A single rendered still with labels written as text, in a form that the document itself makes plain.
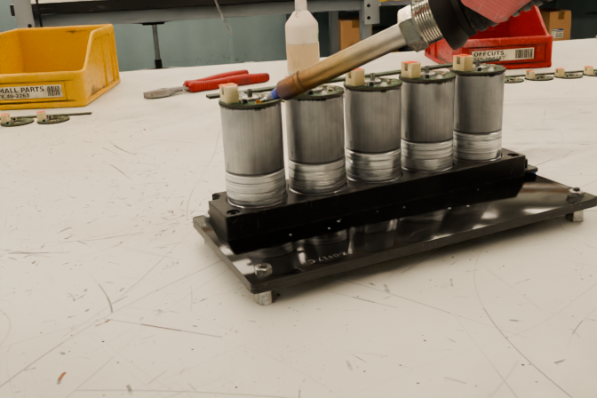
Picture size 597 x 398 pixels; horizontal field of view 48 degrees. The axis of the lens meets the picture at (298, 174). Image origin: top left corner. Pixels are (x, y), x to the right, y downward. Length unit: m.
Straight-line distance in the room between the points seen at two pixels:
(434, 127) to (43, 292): 0.17
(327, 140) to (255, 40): 4.51
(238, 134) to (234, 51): 4.52
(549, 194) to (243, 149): 0.14
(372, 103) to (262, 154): 0.05
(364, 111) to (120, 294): 0.12
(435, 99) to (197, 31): 4.47
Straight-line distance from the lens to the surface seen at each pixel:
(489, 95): 0.31
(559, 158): 0.40
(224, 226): 0.26
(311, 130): 0.27
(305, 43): 0.68
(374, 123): 0.28
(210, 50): 4.76
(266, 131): 0.26
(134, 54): 4.77
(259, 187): 0.26
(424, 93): 0.29
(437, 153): 0.30
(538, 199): 0.30
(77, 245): 0.31
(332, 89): 0.27
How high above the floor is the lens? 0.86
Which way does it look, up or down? 18 degrees down
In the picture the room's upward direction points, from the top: 3 degrees counter-clockwise
